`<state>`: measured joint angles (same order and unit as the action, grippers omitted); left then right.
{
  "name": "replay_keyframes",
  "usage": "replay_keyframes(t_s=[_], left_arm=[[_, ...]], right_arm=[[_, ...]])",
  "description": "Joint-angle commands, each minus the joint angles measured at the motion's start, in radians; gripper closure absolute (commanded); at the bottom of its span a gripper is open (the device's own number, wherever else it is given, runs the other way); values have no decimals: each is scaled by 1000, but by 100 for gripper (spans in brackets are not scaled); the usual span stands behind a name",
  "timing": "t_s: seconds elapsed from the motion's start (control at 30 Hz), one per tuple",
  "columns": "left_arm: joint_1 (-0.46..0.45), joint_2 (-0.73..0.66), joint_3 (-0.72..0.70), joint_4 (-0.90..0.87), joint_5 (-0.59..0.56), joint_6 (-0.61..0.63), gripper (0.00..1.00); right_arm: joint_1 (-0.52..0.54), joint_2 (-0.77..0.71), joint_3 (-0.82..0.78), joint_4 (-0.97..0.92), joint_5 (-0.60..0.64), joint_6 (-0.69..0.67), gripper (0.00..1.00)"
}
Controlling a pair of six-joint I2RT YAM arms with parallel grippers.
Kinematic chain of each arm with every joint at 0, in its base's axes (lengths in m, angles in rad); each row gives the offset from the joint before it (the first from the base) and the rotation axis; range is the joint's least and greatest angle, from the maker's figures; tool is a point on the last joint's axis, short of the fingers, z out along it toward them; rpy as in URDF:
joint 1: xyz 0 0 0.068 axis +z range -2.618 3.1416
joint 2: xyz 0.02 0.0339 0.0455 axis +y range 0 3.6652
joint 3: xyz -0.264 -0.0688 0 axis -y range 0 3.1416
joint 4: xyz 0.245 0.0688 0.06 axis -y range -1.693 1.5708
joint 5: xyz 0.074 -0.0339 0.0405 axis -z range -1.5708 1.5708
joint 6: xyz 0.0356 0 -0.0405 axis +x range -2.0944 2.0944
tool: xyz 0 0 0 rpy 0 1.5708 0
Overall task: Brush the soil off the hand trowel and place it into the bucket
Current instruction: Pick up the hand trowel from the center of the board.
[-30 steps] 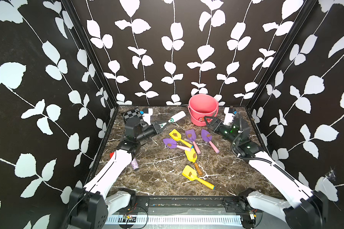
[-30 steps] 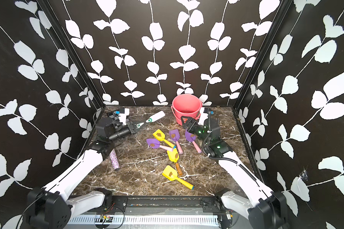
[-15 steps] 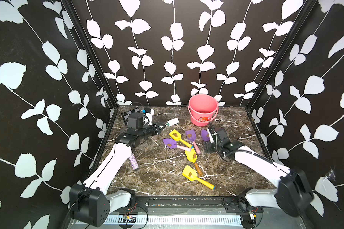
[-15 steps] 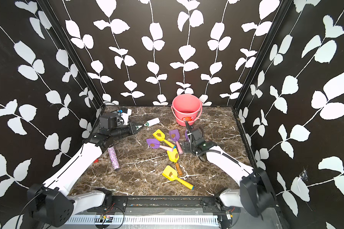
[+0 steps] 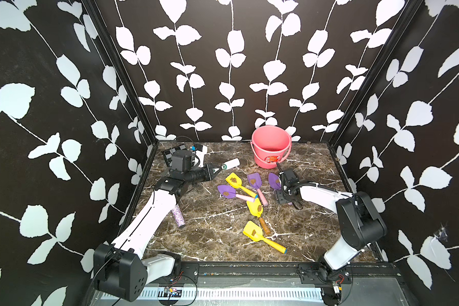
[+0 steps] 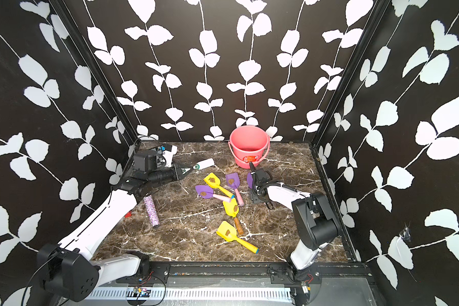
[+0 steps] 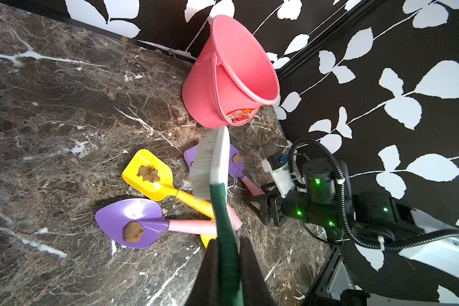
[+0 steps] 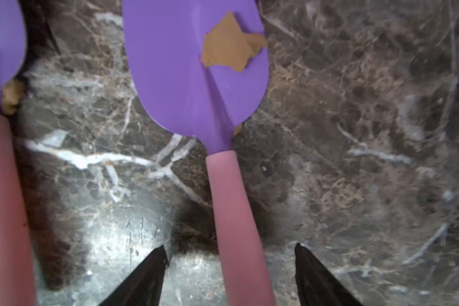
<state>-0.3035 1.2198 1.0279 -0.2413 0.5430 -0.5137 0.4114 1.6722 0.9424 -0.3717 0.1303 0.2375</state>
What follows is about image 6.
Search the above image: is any purple trowel pink handle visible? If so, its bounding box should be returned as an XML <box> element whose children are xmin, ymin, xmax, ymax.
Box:
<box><xmin>226</xmin><ymin>172</ymin><xmax>245</xmax><ymax>207</ymax></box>
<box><xmin>247</xmin><ymin>172</ymin><xmax>253</xmax><ymax>190</ymax></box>
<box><xmin>195</xmin><ymin>185</ymin><xmax>234</xmax><ymax>202</ymax></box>

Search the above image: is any pink plastic bucket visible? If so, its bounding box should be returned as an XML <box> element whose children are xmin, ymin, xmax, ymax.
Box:
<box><xmin>228</xmin><ymin>126</ymin><xmax>270</xmax><ymax>169</ymax></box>

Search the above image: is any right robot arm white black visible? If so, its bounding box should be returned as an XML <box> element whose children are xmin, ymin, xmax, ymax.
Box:
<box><xmin>248</xmin><ymin>163</ymin><xmax>342</xmax><ymax>271</ymax></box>

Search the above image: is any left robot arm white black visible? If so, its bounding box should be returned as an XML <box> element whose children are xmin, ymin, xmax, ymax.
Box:
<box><xmin>33</xmin><ymin>144</ymin><xmax>192</xmax><ymax>302</ymax></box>

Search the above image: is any purple glitter cylinder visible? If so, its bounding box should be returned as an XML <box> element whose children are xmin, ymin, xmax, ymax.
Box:
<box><xmin>144</xmin><ymin>195</ymin><xmax>160</xmax><ymax>228</ymax></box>

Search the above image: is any yellow trowel yellow handle upper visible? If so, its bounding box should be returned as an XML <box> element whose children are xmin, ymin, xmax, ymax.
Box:
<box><xmin>204</xmin><ymin>173</ymin><xmax>234</xmax><ymax>198</ymax></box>

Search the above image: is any yellow trowel wooden handle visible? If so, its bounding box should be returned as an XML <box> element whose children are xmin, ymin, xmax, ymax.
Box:
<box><xmin>223</xmin><ymin>198</ymin><xmax>244</xmax><ymax>236</ymax></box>

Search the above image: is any yellow trowel yellow handle lower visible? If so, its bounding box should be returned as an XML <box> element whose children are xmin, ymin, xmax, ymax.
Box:
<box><xmin>216</xmin><ymin>221</ymin><xmax>259</xmax><ymax>254</ymax></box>

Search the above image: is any black front rail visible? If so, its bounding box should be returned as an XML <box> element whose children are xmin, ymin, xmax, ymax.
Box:
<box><xmin>137</xmin><ymin>261</ymin><xmax>376</xmax><ymax>286</ymax></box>

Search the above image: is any white slotted cable duct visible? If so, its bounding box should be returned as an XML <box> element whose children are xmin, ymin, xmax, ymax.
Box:
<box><xmin>85</xmin><ymin>287</ymin><xmax>291</xmax><ymax>302</ymax></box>

